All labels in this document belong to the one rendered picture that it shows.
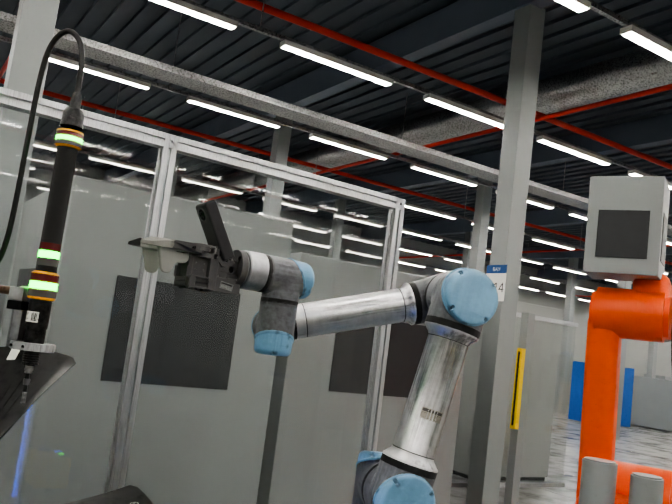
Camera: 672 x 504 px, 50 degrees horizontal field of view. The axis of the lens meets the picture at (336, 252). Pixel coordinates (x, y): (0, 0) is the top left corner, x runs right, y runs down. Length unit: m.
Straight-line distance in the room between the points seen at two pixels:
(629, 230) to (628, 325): 0.59
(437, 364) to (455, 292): 0.15
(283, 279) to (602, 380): 3.69
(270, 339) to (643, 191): 3.71
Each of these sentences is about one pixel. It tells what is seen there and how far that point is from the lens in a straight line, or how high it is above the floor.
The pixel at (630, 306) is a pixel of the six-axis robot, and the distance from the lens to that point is 4.84.
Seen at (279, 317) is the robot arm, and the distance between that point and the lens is 1.41.
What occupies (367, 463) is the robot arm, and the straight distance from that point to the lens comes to 1.61.
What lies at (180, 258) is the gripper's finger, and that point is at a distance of 1.32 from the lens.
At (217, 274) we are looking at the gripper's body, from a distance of 1.37.
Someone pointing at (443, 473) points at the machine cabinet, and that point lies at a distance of 5.91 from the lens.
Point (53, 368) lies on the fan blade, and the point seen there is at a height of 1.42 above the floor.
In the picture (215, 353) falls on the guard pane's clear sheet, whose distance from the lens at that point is 2.18.
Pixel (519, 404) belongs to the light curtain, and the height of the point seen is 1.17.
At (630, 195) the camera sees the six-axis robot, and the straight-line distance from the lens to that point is 4.86.
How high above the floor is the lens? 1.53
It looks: 7 degrees up
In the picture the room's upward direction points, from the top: 7 degrees clockwise
